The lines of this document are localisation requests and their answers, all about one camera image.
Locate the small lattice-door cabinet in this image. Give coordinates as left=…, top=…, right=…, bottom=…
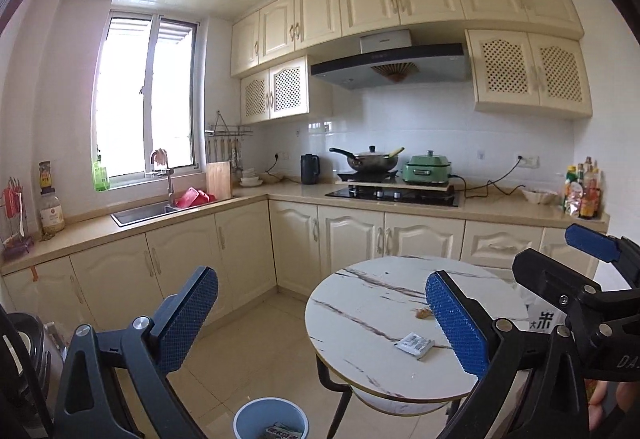
left=240, top=55, right=333, bottom=126

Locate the blue trash bin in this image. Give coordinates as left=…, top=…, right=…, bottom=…
left=233, top=398, right=308, bottom=439

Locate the round marble table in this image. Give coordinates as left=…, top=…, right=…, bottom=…
left=305, top=256, right=531, bottom=439

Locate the large lattice-door cabinet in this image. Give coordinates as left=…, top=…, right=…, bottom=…
left=465, top=29, right=594, bottom=121

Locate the wok with lid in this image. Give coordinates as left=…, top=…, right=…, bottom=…
left=328, top=145, right=405, bottom=172

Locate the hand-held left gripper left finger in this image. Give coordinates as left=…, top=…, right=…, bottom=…
left=52, top=265, right=219, bottom=439

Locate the black power cable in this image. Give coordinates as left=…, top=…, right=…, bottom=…
left=447, top=156, right=523, bottom=200

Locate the large clear jar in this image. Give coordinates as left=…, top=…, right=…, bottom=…
left=39, top=189, right=66, bottom=235

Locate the wooden cutting board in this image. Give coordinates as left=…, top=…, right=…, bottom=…
left=206, top=162, right=234, bottom=201

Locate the grey printed wrapper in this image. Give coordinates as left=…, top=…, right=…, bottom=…
left=264, top=423, right=303, bottom=439

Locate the green dish soap bottle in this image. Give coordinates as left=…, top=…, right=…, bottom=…
left=92, top=153, right=110, bottom=192

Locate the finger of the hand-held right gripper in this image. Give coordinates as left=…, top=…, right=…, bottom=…
left=565, top=224, right=640, bottom=270
left=512, top=247, right=640, bottom=337

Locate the black range hood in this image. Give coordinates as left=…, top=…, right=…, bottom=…
left=309, top=30, right=473, bottom=91

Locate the wire rack with red utensils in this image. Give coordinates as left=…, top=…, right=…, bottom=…
left=0, top=176, right=26, bottom=240

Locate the sliding window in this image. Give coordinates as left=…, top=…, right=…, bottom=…
left=90, top=9, right=203, bottom=192

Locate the wall utensil rack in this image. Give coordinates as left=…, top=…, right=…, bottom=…
left=205, top=110, right=253, bottom=172

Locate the white printed sachet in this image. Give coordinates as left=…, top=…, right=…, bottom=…
left=394, top=332, right=436, bottom=361

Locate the green electric cooker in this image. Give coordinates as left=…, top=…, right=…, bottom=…
left=402, top=150, right=455, bottom=187

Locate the person's right hand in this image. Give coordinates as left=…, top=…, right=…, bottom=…
left=588, top=381, right=621, bottom=432

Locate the group of condiment bottles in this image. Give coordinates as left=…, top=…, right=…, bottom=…
left=562, top=159, right=603, bottom=220

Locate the white bowl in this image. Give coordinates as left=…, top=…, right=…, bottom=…
left=522, top=188, right=558, bottom=205

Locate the red plastic basket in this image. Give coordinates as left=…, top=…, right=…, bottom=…
left=174, top=188, right=217, bottom=209

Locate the black glass cooktop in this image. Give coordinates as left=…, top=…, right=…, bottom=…
left=324, top=186, right=461, bottom=209

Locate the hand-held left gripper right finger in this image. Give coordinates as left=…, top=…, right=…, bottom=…
left=425, top=270, right=596, bottom=439

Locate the white rice bag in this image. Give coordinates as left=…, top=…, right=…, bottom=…
left=522, top=301, right=571, bottom=335

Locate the stainless steel sink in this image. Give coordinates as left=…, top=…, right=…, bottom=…
left=111, top=202, right=181, bottom=226

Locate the black electric kettle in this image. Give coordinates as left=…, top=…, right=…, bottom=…
left=300, top=153, right=322, bottom=185

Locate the metal faucet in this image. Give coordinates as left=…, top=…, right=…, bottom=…
left=150, top=150, right=176, bottom=210

